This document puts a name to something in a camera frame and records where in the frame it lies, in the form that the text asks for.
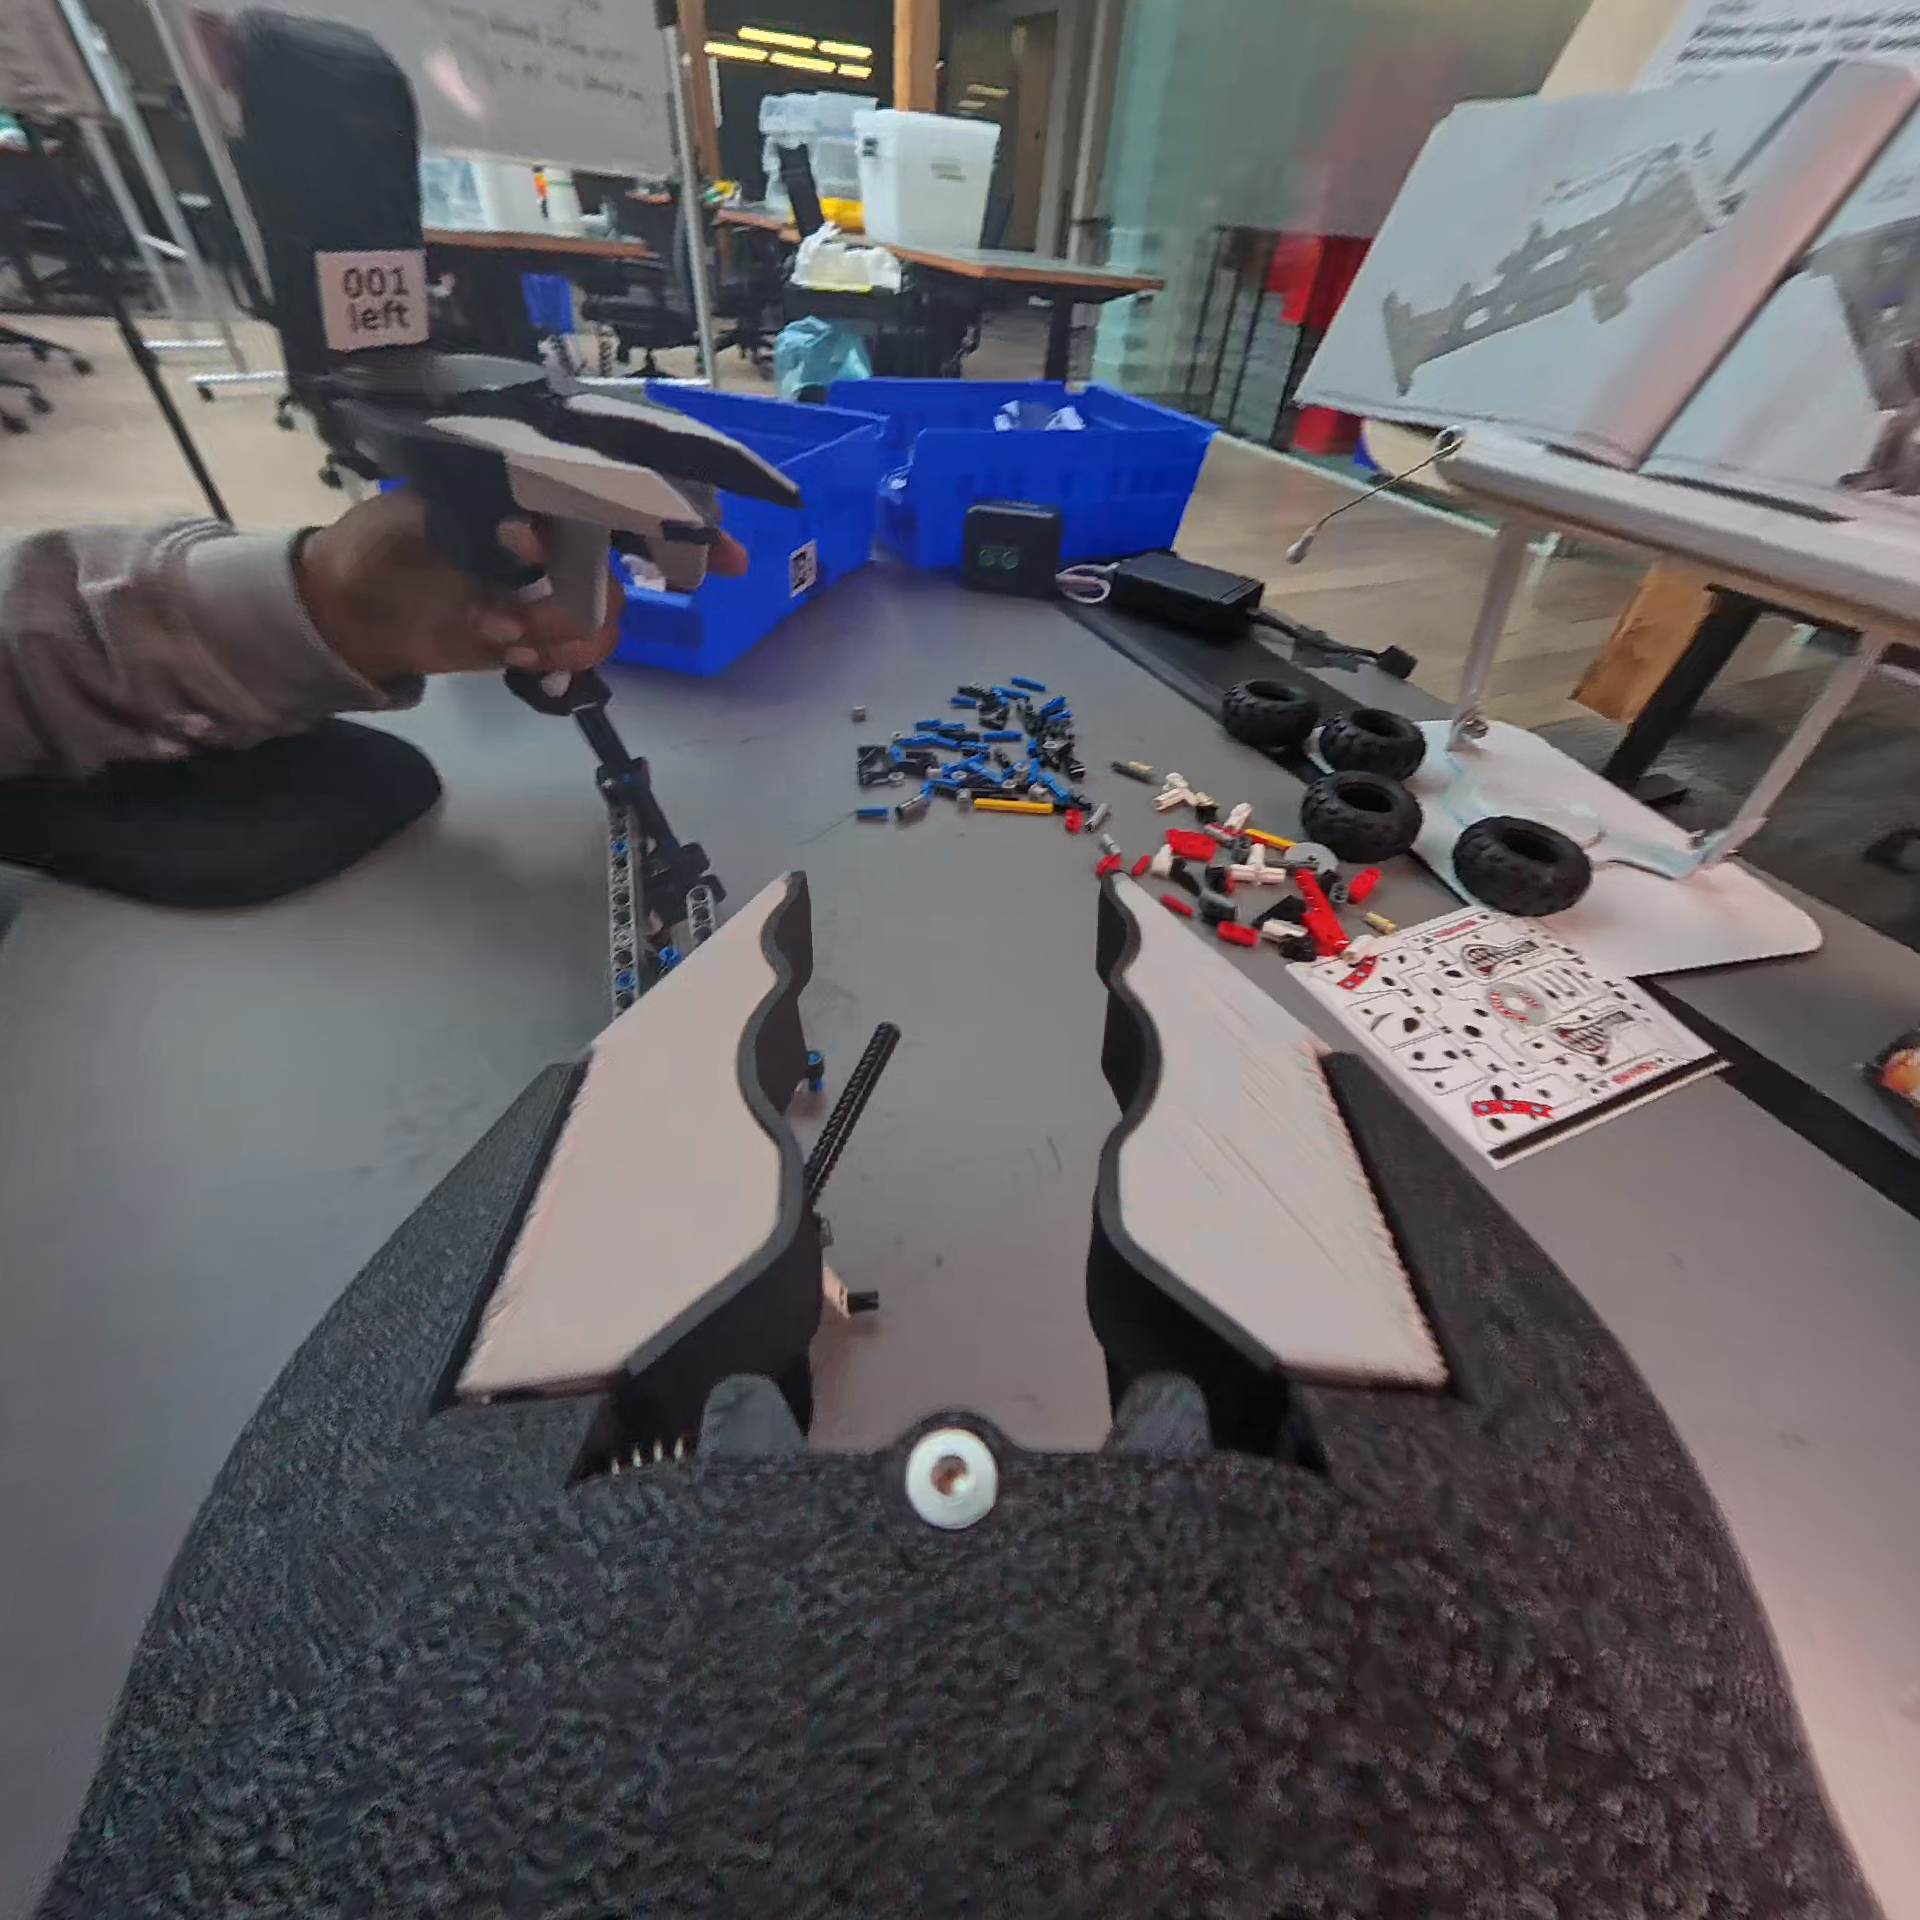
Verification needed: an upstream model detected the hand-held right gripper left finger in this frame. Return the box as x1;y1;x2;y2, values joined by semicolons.
453;875;822;1402

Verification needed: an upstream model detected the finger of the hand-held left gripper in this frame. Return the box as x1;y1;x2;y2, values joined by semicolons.
561;393;807;509
427;414;725;593

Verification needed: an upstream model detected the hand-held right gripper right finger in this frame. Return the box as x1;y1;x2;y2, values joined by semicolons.
1098;875;1449;1385

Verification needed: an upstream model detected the grey black toy chassis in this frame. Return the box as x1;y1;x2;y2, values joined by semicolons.
569;692;906;1324

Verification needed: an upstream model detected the building instruction booklet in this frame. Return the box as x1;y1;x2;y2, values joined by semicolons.
1298;58;1920;496

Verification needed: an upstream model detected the person's left forearm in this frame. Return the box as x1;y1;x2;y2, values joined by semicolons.
0;519;432;782

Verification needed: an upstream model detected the grey desk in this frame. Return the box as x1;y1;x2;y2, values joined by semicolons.
0;561;1920;1920

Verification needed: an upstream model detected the black desk mat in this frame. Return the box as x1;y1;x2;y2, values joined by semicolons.
1056;578;1920;1190

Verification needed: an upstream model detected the white task instruction poster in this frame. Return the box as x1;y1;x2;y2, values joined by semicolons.
1638;0;1920;92

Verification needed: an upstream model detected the person's left hand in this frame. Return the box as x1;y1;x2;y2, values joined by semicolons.
292;492;751;688

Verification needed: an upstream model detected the teal plastic bag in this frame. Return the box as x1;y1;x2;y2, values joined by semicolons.
774;315;876;406

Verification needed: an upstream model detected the blue labelled storage bin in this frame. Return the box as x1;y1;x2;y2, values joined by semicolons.
605;380;887;676

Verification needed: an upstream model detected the whiteboard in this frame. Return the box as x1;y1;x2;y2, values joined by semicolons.
351;0;707;182

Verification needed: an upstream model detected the pile of red white pieces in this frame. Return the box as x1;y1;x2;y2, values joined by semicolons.
1098;758;1403;970

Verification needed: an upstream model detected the toy sticker sheet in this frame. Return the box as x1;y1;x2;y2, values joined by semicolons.
1287;905;1728;1173

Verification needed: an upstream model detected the black sensor box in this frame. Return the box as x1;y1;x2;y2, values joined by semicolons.
958;500;1062;599

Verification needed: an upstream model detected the white cooler box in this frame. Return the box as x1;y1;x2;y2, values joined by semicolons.
852;107;1005;250

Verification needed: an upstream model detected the black toy tyre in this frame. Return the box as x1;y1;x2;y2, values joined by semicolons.
1314;711;1428;782
1220;681;1322;754
1454;815;1593;920
1298;771;1422;861

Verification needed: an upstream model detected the pile of blue black pins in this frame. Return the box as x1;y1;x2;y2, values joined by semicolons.
852;681;1108;821

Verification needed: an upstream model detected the black power adapter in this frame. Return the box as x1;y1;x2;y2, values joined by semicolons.
1102;553;1267;633

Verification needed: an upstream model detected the white book stand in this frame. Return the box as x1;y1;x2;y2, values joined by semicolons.
1412;417;1920;978

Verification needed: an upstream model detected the black adapter cable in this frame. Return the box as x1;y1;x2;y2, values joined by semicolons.
1255;599;1417;681

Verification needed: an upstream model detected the white-tipped page holder wire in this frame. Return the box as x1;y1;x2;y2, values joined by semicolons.
1287;425;1467;564

